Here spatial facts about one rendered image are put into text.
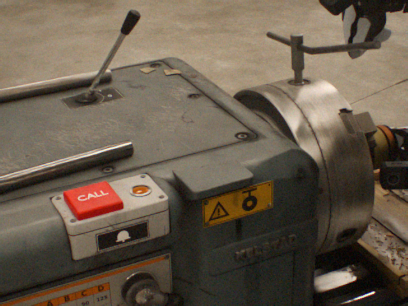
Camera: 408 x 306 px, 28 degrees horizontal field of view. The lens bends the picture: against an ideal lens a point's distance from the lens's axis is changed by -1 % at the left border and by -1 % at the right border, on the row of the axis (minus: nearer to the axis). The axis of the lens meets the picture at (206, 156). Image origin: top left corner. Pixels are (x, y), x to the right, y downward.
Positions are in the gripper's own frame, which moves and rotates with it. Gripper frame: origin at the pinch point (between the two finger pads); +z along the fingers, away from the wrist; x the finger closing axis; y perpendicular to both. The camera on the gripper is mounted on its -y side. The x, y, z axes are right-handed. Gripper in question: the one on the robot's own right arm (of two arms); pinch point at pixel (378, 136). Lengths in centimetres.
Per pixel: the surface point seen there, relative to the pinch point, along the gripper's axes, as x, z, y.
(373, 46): 29.4, -23.2, -21.0
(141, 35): -108, 365, 93
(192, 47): -108, 327, 113
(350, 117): 12.4, -11.9, -15.9
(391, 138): 2.5, -6.0, -1.8
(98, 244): 14, -30, -66
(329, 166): 7.6, -17.1, -23.4
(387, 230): -19.5, -4.1, 0.9
